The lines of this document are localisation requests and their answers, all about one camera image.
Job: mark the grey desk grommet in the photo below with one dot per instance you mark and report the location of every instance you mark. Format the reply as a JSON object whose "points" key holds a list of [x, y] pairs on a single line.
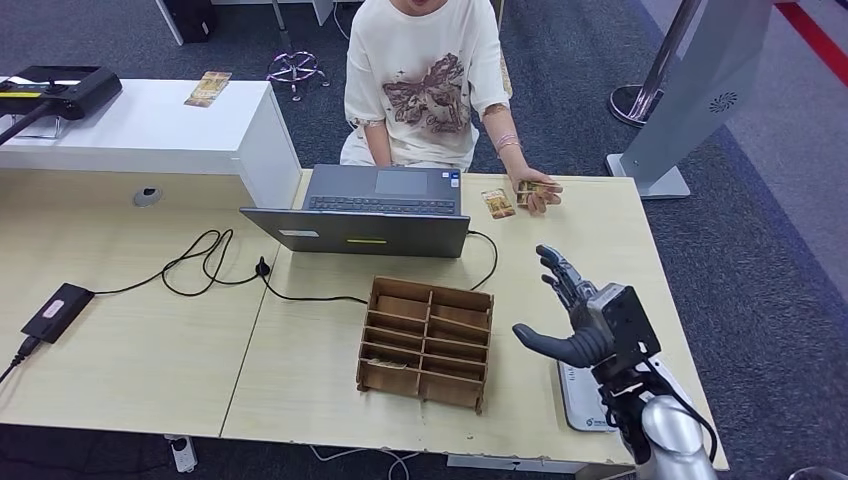
{"points": [[146, 197]]}

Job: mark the clear acrylic stand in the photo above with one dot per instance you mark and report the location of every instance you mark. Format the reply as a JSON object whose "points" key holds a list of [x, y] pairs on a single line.
{"points": [[40, 129]]}

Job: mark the person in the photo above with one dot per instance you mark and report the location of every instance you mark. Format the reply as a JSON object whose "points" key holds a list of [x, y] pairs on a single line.
{"points": [[424, 79]]}

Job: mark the silver kiosk stand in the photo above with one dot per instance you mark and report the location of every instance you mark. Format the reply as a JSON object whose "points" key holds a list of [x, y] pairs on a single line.
{"points": [[702, 86]]}

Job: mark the patterned brochure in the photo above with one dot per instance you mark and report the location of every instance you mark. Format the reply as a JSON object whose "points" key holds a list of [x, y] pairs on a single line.
{"points": [[208, 89]]}

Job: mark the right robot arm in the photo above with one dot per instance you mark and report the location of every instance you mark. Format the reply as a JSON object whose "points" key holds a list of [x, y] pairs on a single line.
{"points": [[676, 437]]}

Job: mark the chrome chair base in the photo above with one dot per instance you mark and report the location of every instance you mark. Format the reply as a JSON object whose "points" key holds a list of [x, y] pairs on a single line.
{"points": [[296, 68]]}

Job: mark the white power strip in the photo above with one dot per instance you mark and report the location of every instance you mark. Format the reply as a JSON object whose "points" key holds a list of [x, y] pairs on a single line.
{"points": [[182, 454]]}

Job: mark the person's right forearm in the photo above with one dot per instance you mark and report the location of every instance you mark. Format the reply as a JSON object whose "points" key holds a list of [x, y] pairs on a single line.
{"points": [[379, 146]]}

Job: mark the black printer device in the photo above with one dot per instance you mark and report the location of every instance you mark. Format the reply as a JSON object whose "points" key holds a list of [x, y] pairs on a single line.
{"points": [[73, 89]]}

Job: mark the white card reader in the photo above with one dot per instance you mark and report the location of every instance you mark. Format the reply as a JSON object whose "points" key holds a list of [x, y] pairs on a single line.
{"points": [[580, 404]]}

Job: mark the white table frame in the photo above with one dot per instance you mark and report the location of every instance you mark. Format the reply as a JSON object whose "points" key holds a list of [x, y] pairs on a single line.
{"points": [[322, 10]]}

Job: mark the patterned gold room key card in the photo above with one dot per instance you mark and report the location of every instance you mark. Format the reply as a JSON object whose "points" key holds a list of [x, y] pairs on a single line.
{"points": [[548, 189]]}

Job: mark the black box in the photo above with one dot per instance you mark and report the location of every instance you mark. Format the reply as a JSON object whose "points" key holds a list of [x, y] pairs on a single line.
{"points": [[191, 20]]}

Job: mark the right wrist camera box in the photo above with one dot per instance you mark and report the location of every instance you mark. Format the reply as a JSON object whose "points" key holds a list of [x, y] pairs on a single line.
{"points": [[636, 324]]}

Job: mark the chrome stanchion post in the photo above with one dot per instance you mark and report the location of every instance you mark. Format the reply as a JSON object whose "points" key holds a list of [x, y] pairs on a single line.
{"points": [[662, 60]]}

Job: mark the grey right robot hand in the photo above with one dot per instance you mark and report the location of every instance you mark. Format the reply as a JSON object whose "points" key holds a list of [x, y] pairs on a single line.
{"points": [[583, 344]]}

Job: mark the white counter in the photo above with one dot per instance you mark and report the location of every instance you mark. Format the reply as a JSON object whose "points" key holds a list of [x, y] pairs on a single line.
{"points": [[152, 126]]}

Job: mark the pale card in slot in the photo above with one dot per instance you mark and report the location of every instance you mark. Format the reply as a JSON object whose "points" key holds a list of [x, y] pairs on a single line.
{"points": [[381, 363]]}

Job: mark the grey laptop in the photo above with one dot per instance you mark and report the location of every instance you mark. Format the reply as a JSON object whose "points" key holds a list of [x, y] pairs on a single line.
{"points": [[358, 232]]}

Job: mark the person's left forearm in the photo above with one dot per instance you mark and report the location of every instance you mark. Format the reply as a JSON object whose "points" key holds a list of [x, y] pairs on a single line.
{"points": [[507, 136]]}

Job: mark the wooden card organizer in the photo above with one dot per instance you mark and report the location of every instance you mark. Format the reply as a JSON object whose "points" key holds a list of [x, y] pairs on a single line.
{"points": [[397, 331]]}

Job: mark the tan chair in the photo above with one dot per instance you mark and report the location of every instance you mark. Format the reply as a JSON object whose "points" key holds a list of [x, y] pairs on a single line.
{"points": [[505, 69]]}

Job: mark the pale desk crossbar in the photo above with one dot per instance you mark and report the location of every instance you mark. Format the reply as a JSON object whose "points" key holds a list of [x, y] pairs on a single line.
{"points": [[517, 465]]}

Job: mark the black power adapter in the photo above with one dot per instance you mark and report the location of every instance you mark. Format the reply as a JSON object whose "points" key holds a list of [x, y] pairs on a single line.
{"points": [[58, 312]]}

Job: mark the person's left hand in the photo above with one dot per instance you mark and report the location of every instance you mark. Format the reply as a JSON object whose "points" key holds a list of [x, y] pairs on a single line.
{"points": [[540, 208]]}

